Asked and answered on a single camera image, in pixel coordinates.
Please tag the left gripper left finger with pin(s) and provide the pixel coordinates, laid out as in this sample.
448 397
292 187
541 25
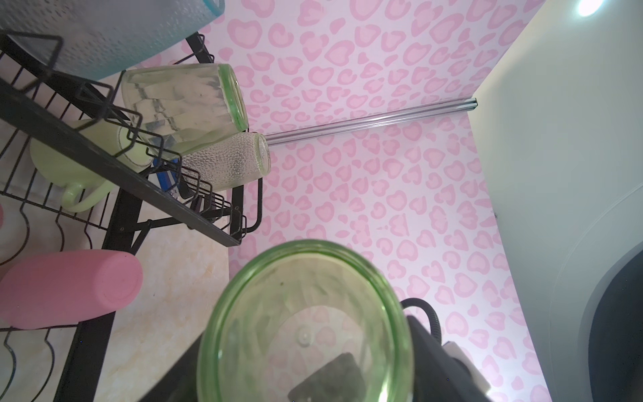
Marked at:
179 384

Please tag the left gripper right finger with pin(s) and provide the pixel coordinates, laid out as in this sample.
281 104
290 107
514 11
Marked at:
438 377

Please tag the bright green transparent cup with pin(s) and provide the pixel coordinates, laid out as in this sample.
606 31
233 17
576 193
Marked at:
307 321

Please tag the solid pink plastic cup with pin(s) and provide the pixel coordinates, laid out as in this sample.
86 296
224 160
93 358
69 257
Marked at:
68 287

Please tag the pale green frosted cup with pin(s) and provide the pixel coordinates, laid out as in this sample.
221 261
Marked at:
234 162

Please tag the light green transparent cup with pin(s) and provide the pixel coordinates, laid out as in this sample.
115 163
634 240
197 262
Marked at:
185 108

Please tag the teal textured plastic cup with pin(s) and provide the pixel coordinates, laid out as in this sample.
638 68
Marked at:
96 39

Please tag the black wire dish rack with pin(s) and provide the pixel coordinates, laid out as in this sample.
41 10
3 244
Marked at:
141 205

